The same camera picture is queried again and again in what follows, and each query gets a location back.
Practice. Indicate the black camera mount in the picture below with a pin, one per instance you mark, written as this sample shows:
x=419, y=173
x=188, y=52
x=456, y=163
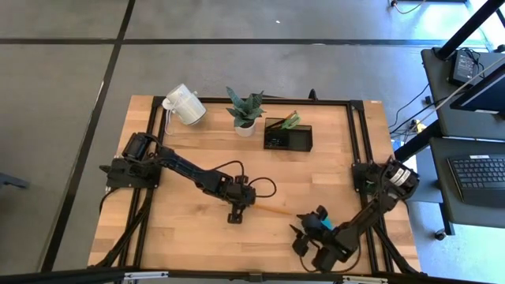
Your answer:
x=313, y=95

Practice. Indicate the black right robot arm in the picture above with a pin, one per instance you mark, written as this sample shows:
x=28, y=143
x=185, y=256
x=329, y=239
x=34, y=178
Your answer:
x=367, y=219

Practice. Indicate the black power adapter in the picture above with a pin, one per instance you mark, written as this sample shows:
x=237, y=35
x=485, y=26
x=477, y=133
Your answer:
x=463, y=69

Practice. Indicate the black upright pole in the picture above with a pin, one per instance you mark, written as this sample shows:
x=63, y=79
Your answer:
x=465, y=29

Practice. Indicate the silver metal bracket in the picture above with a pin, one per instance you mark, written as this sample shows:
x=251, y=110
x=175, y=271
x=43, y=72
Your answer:
x=146, y=275
x=365, y=279

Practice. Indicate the black keyboard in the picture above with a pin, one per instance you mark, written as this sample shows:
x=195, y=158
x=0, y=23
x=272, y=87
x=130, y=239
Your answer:
x=481, y=173

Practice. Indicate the grey floor object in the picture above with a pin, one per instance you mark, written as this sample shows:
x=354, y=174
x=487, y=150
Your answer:
x=12, y=181

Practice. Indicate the white mug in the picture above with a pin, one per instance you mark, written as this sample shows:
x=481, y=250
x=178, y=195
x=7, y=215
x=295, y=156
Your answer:
x=189, y=106

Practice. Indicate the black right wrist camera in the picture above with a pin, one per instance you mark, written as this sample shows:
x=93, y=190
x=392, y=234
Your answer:
x=300, y=246

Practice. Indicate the green plant in white pot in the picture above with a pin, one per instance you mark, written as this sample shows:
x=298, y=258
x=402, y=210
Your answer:
x=245, y=130

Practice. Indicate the black mesh desk organizer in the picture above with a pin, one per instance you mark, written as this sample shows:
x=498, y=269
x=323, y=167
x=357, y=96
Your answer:
x=301, y=140

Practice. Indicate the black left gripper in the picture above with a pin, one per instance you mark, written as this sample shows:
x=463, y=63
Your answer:
x=238, y=193

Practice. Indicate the black aluminium table frame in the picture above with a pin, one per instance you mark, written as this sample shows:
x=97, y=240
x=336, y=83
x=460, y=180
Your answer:
x=276, y=101

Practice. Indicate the black desk top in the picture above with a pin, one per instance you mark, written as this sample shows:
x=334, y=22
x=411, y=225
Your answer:
x=442, y=102

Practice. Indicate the black desk leg bar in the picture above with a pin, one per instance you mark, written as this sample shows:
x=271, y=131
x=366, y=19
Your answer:
x=414, y=144

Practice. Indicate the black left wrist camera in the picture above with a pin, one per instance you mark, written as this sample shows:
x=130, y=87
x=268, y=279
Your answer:
x=235, y=217

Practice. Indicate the black caster wheel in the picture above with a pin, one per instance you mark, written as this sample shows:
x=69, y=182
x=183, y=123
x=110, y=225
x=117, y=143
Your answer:
x=440, y=235

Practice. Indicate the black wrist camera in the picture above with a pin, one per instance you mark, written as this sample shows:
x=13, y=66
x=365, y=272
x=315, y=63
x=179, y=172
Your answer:
x=300, y=246
x=235, y=217

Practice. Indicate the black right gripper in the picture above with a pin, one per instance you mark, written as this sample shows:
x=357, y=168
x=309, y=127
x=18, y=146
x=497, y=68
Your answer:
x=335, y=244

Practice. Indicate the black keyboard desk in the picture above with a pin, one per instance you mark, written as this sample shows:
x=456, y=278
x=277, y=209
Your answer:
x=489, y=217

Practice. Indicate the black rig crossbar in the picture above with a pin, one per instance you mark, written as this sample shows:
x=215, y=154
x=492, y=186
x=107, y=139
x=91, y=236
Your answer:
x=59, y=276

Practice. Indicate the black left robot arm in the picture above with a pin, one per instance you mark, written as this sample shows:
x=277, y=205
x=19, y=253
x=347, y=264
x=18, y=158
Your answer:
x=185, y=173

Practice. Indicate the yellow plug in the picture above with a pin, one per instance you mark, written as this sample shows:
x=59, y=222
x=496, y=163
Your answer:
x=419, y=126

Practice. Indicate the blue sticky note pad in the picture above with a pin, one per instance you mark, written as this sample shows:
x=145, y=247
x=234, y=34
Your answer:
x=326, y=225

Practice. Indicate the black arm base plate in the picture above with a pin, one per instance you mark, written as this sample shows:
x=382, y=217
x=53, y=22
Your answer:
x=118, y=179
x=361, y=173

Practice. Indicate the black computer monitor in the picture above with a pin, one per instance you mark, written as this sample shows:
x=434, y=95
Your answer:
x=485, y=96

